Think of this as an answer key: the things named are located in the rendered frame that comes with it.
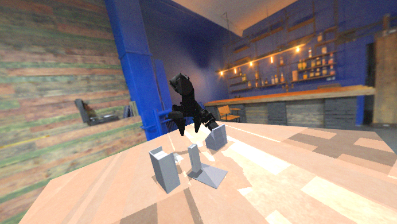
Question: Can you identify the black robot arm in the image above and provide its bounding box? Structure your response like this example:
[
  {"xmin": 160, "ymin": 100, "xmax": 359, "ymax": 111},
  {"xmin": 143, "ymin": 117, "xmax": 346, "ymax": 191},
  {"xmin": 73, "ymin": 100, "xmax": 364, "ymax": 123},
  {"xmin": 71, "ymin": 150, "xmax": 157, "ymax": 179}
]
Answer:
[{"xmin": 169, "ymin": 72, "xmax": 219, "ymax": 131}]

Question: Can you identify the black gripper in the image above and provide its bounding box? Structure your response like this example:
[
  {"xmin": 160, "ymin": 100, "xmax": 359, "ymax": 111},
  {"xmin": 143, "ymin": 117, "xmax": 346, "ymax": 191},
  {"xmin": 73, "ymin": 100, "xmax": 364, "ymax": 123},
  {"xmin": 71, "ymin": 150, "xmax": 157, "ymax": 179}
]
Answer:
[{"xmin": 168, "ymin": 98, "xmax": 206, "ymax": 136}]

